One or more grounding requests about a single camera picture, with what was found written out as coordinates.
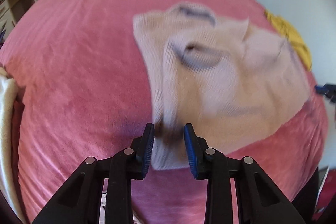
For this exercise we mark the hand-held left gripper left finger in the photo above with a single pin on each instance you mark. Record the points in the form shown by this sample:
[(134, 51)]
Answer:
[(147, 153)]

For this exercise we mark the yellow cloth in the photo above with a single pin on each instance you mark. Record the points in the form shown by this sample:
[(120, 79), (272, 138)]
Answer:
[(291, 35)]

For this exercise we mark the person's dark trousers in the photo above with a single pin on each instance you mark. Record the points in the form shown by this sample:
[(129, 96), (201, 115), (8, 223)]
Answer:
[(304, 195)]

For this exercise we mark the white cream cloth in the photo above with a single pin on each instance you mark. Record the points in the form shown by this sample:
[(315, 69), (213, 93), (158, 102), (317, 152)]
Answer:
[(6, 108)]

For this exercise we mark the pink red bed blanket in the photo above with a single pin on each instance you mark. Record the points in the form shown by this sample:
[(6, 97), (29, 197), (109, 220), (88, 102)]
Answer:
[(78, 69)]

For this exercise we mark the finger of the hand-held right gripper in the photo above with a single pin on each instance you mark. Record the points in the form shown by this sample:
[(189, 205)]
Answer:
[(328, 90)]

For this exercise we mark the pale pink knit sweater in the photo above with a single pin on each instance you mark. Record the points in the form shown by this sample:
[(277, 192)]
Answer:
[(223, 87)]

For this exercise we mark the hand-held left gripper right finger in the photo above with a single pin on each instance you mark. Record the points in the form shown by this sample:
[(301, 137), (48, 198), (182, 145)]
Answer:
[(190, 153)]

